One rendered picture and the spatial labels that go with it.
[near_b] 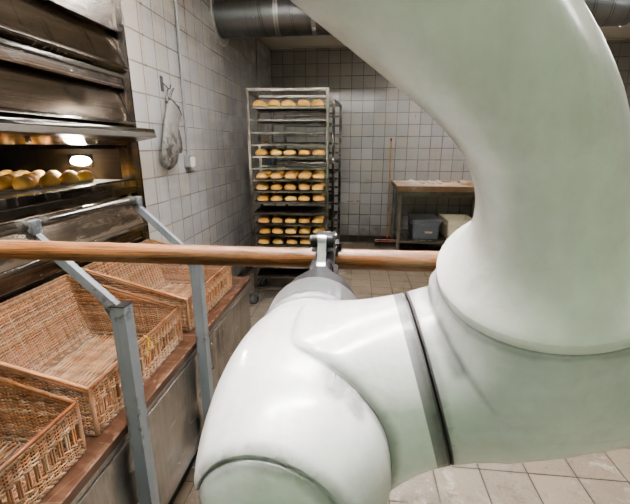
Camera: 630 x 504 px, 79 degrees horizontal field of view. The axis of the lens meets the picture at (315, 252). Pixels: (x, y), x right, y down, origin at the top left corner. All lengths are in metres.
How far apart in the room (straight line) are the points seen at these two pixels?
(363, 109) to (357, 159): 0.65
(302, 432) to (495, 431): 0.09
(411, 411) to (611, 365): 0.09
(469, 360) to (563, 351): 0.04
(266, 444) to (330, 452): 0.03
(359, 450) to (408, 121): 5.39
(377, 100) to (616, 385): 5.37
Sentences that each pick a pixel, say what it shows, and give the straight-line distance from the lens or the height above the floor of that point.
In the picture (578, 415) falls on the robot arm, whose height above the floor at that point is 1.24.
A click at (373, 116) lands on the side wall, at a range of 5.49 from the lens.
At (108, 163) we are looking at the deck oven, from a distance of 2.38.
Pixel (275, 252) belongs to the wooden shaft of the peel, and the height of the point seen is 1.20.
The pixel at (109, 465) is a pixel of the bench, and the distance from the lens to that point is 1.31.
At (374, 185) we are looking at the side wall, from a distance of 5.50.
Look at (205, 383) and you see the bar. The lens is 1.75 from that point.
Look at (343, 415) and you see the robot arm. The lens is 0.19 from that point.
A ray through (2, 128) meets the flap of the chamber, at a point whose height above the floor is 1.40.
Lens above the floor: 1.35
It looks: 15 degrees down
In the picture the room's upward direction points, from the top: straight up
